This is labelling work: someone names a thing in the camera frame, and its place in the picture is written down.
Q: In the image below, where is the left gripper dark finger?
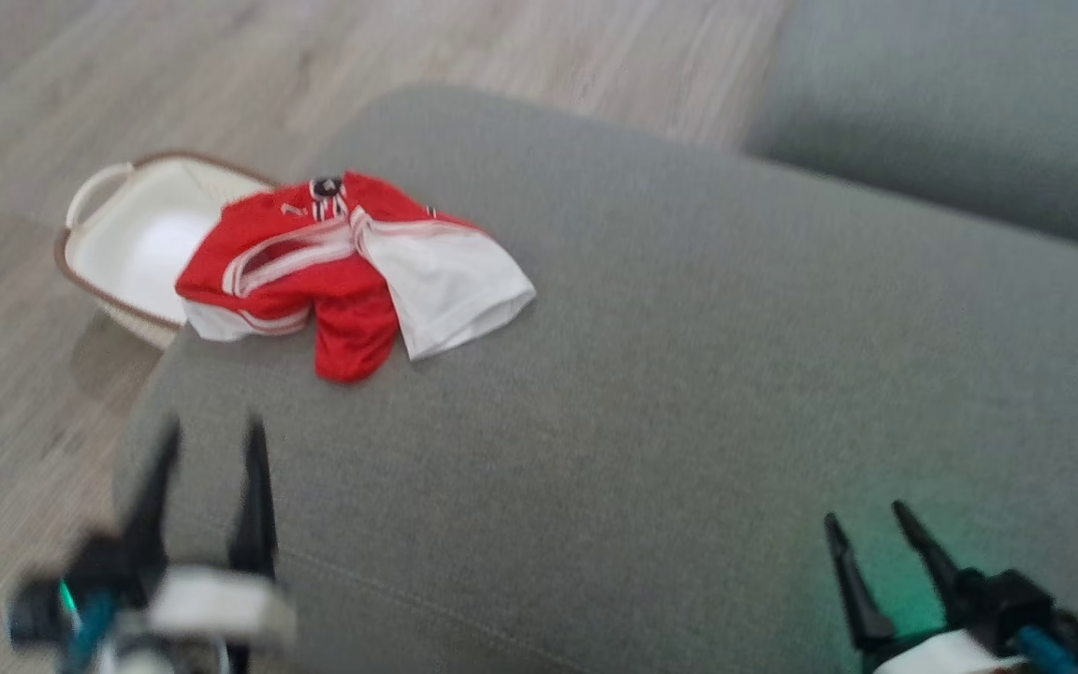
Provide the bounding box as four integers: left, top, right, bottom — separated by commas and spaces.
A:
226, 419, 280, 579
120, 419, 184, 600

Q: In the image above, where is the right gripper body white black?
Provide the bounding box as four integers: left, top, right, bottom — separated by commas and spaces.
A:
860, 567, 1078, 674

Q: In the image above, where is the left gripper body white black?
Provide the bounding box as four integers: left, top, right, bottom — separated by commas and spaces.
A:
7, 532, 299, 674

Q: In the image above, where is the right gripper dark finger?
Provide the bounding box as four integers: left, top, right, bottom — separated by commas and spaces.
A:
823, 512, 897, 653
891, 500, 972, 630

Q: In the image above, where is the red jersey with white sleeves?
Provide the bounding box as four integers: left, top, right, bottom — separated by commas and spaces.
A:
174, 170, 538, 384

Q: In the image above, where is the white laundry basket brown rim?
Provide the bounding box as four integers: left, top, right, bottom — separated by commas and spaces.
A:
53, 151, 280, 351

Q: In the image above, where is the large grey sofa seat cushion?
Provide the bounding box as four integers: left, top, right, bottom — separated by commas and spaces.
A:
112, 82, 1078, 674

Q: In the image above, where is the small grey sofa cushion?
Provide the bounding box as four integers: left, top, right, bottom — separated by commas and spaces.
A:
743, 0, 1078, 260

